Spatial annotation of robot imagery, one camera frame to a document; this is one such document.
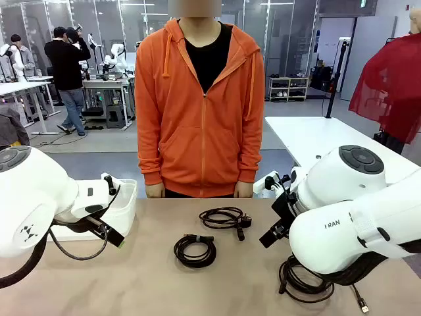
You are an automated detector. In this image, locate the beige mannequin head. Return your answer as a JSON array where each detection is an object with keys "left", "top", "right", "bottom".
[{"left": 409, "top": 7, "right": 421, "bottom": 36}]

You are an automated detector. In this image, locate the bystander in black sweater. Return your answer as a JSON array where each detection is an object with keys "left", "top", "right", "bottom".
[{"left": 44, "top": 26, "right": 92, "bottom": 138}]

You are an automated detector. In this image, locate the long thin black USB cable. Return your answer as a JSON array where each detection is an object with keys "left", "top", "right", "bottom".
[{"left": 278, "top": 255, "right": 370, "bottom": 313}]

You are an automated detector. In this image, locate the red cloth cape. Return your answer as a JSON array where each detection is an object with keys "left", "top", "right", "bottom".
[{"left": 348, "top": 32, "right": 421, "bottom": 145}]

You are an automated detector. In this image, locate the clear plastic storage bin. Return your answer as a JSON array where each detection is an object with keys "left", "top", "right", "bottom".
[{"left": 49, "top": 178, "right": 138, "bottom": 243}]

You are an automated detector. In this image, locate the person in orange hoodie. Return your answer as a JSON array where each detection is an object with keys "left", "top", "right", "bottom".
[{"left": 134, "top": 0, "right": 266, "bottom": 198}]

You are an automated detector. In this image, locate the person's left hand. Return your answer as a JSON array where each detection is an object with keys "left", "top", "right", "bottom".
[{"left": 233, "top": 180, "right": 254, "bottom": 199}]

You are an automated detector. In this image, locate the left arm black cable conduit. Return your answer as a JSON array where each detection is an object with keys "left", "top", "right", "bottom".
[{"left": 0, "top": 230, "right": 49, "bottom": 290}]

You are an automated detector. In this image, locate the person's right hand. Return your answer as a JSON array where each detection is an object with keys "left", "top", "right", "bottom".
[{"left": 145, "top": 182, "right": 166, "bottom": 199}]

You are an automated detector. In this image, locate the grey lab workbench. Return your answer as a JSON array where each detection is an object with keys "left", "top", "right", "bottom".
[{"left": 82, "top": 74, "right": 136, "bottom": 131}]

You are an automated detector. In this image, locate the black tripod stand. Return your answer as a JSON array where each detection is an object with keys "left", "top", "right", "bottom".
[{"left": 324, "top": 37, "right": 351, "bottom": 119}]

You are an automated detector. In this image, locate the person's right forearm orange sleeve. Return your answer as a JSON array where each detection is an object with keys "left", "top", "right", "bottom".
[{"left": 137, "top": 130, "right": 162, "bottom": 186}]

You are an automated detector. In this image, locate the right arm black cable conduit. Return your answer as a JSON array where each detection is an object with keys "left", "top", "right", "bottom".
[{"left": 328, "top": 240, "right": 421, "bottom": 286}]

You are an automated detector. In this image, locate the black power cable angled plug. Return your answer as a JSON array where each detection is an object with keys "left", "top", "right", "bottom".
[{"left": 198, "top": 206, "right": 253, "bottom": 242}]

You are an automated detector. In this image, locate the grey plastic step stool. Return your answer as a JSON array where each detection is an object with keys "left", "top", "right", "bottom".
[{"left": 105, "top": 104, "right": 128, "bottom": 130}]

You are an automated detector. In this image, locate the white lab desk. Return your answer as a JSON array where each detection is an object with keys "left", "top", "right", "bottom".
[{"left": 0, "top": 76, "right": 62, "bottom": 136}]

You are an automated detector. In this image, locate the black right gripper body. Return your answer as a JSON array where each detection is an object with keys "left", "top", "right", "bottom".
[{"left": 271, "top": 190, "right": 299, "bottom": 231}]

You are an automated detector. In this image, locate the thick braided black cable coil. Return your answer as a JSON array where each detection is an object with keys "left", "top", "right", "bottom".
[{"left": 173, "top": 233, "right": 217, "bottom": 268}]

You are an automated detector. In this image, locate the person's left forearm orange sleeve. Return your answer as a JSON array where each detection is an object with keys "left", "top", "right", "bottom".
[{"left": 237, "top": 130, "right": 265, "bottom": 184}]

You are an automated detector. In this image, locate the white shoe rack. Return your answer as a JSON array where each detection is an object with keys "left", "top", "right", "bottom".
[{"left": 268, "top": 76, "right": 310, "bottom": 102}]

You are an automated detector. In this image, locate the white side table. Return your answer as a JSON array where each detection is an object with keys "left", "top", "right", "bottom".
[{"left": 264, "top": 116, "right": 421, "bottom": 185}]

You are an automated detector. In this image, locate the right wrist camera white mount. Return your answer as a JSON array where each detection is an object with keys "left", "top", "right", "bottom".
[{"left": 253, "top": 170, "right": 290, "bottom": 198}]

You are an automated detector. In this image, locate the black equipment pile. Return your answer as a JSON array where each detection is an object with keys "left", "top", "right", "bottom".
[{"left": 310, "top": 65, "right": 337, "bottom": 93}]

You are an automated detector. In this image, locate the bystander in grey hoodie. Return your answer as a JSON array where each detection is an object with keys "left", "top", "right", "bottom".
[{"left": 10, "top": 34, "right": 36, "bottom": 78}]

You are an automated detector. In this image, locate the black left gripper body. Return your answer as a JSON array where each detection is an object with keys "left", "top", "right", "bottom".
[{"left": 57, "top": 213, "right": 108, "bottom": 233}]

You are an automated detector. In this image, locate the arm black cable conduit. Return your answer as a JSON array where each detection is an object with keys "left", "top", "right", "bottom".
[
  {"left": 0, "top": 230, "right": 49, "bottom": 290},
  {"left": 328, "top": 240, "right": 421, "bottom": 286}
]

